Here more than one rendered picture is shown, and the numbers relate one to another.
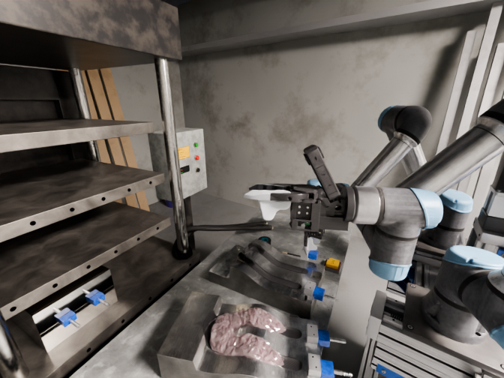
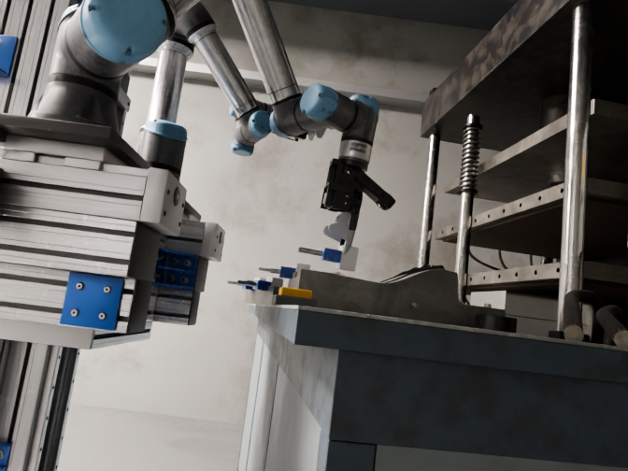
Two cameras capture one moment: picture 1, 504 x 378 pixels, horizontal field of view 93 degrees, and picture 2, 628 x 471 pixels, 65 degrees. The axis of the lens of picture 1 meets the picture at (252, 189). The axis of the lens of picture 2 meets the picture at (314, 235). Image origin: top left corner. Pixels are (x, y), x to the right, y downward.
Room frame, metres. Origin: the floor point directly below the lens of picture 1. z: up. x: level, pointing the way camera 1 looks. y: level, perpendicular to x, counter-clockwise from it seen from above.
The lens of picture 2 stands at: (1.87, -0.98, 0.79)
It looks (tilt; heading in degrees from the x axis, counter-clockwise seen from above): 9 degrees up; 145
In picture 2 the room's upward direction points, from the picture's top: 7 degrees clockwise
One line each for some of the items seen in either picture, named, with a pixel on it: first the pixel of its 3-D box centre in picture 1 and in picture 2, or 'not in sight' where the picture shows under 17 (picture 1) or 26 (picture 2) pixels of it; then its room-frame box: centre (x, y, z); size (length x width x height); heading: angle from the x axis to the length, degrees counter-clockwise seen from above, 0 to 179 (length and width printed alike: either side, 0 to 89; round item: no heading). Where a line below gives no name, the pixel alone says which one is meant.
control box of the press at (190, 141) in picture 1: (188, 236); not in sight; (1.46, 0.45, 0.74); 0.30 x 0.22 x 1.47; 152
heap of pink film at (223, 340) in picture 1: (247, 330); not in sight; (0.59, 0.02, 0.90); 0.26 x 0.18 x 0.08; 80
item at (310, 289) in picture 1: (321, 294); (283, 272); (0.76, -0.28, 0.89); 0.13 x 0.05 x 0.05; 62
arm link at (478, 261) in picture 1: (470, 274); (164, 145); (0.51, -0.57, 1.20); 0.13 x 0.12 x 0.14; 171
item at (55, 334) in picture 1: (49, 286); (546, 321); (0.83, 0.89, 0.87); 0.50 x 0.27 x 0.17; 62
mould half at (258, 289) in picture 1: (266, 269); (389, 293); (0.94, -0.07, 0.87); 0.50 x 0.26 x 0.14; 62
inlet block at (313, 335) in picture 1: (325, 338); (258, 285); (0.60, -0.26, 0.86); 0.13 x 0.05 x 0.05; 80
